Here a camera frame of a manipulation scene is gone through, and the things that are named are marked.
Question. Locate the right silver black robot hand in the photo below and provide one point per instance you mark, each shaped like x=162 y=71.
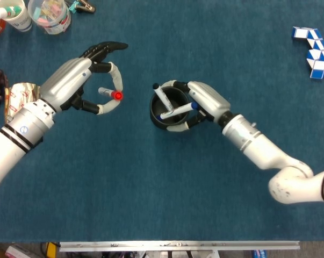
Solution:
x=210 y=100

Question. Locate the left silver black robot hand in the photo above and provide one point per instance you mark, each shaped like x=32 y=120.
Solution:
x=65 y=80

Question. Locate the blue-capped whiteboard marker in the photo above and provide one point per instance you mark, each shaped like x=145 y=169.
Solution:
x=178 y=110

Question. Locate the black-capped whiteboard marker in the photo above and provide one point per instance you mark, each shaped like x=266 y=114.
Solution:
x=163 y=98

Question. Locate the red-capped whiteboard marker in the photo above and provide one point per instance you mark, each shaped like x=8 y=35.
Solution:
x=118 y=95

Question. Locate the black mesh pen cup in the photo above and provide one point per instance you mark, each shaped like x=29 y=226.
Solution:
x=155 y=118

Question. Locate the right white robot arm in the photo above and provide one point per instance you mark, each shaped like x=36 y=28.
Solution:
x=258 y=150

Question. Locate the gold red-printed snack packet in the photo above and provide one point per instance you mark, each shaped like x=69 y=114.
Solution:
x=19 y=94

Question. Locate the clear jar of clips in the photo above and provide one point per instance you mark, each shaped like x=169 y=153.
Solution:
x=54 y=24

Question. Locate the white paper cup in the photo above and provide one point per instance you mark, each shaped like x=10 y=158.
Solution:
x=22 y=22

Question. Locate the small teal binder clip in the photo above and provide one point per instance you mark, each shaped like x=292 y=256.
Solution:
x=72 y=7

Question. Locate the black metal clamp clip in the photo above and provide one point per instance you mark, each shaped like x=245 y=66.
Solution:
x=86 y=6

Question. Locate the white green toothpaste tube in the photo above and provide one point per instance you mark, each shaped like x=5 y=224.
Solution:
x=0 y=13

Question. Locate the blue felt table cloth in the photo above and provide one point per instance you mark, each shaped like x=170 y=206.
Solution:
x=151 y=188

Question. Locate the blue white snake puzzle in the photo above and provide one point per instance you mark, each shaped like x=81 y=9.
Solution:
x=319 y=71

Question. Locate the blue packet under table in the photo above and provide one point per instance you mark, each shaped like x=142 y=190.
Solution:
x=259 y=254

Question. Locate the yellow item under table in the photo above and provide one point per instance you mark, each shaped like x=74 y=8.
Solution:
x=52 y=250

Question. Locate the pink box under table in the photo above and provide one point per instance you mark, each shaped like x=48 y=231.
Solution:
x=16 y=251

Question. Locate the aluminium table edge rail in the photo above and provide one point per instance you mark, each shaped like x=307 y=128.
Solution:
x=151 y=245

